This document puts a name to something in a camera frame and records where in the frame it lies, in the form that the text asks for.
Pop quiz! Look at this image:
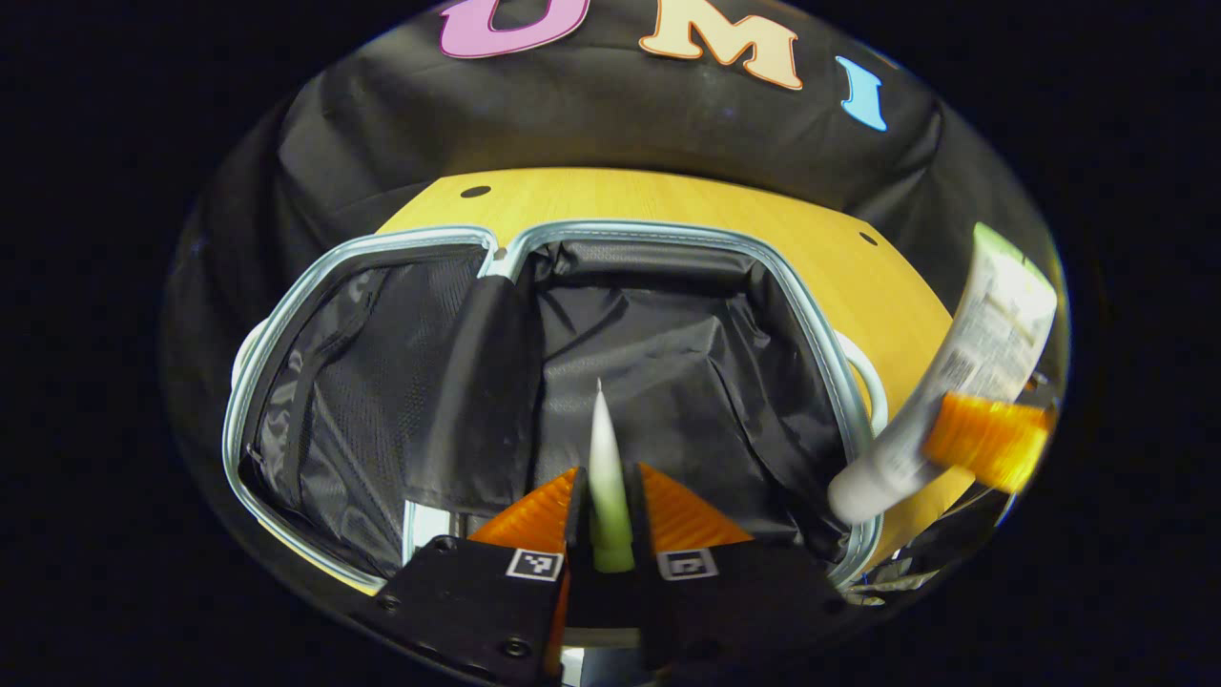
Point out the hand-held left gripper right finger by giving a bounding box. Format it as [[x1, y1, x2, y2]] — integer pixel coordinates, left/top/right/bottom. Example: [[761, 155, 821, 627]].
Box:
[[625, 462, 846, 674]]

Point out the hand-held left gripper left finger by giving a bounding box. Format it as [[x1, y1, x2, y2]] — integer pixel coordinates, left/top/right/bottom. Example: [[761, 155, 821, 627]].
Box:
[[375, 465, 597, 686]]

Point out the white cream tube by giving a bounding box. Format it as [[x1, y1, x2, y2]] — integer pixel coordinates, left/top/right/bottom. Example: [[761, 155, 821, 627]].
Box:
[[827, 221, 1059, 525]]

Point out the green and white tube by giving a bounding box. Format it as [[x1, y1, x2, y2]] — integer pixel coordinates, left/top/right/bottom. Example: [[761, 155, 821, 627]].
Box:
[[586, 378, 637, 574]]

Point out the white hard-shell suitcase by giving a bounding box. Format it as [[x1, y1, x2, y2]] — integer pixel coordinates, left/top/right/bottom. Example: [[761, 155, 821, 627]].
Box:
[[221, 220, 890, 598]]

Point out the black backdrop cloth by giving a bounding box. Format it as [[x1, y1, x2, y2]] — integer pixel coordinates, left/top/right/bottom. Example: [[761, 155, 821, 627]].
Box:
[[167, 0, 1065, 497]]

